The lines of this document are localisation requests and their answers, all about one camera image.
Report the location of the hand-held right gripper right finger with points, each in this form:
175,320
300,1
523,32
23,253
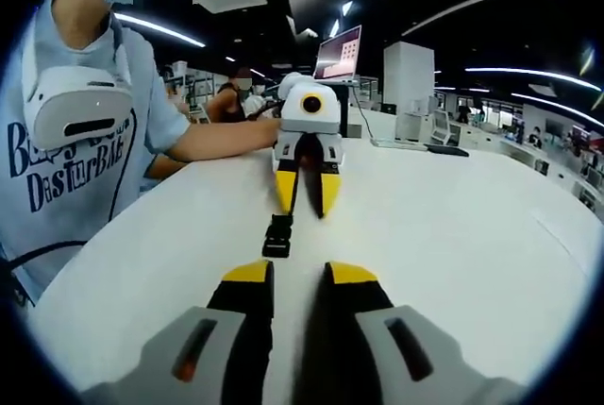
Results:
373,358

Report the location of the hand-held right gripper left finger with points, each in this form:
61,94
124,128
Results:
207,353

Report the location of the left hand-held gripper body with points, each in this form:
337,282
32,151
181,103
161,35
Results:
321,117

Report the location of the black plastic buckle socket part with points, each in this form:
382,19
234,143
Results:
280,225

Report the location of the standing desk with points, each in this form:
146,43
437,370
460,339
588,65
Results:
344,107

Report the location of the open laptop pink screen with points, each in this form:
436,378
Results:
340,53

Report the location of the white flat box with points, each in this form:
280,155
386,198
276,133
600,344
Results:
398,142

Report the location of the square white column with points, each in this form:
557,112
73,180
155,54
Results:
408,79

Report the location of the white kiosk machine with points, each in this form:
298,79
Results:
443,129

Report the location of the black flat device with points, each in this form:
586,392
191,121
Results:
448,151

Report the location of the person in light blue shirt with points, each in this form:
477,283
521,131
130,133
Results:
71,216

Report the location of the white office desk row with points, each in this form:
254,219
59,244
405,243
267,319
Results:
533,159

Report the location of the thin ceiling light strip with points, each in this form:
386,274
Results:
557,105
533,75

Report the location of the white worn headset device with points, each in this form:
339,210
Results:
71,103

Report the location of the person's neck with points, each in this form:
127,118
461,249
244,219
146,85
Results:
82,4

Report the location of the red wall screen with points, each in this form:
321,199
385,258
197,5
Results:
590,138

